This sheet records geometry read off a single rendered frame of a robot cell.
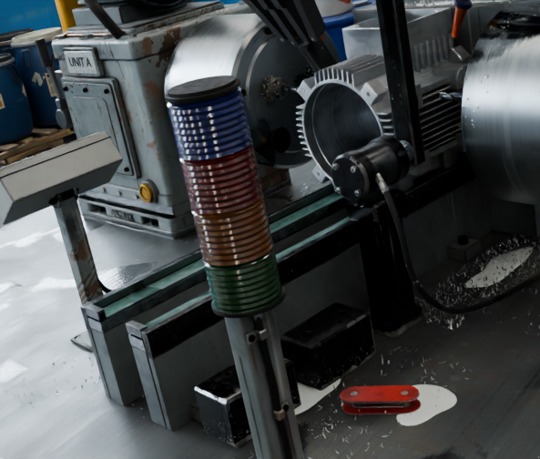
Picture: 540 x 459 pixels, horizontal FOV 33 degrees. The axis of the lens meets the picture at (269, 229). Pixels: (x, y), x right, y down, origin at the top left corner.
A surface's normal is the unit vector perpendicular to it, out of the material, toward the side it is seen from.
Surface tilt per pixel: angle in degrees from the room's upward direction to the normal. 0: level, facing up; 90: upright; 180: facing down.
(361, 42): 90
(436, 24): 90
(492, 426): 0
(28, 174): 54
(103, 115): 90
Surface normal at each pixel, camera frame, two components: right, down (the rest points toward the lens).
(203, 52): -0.66, -0.36
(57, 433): -0.18, -0.92
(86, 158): 0.43, -0.42
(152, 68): 0.66, 0.14
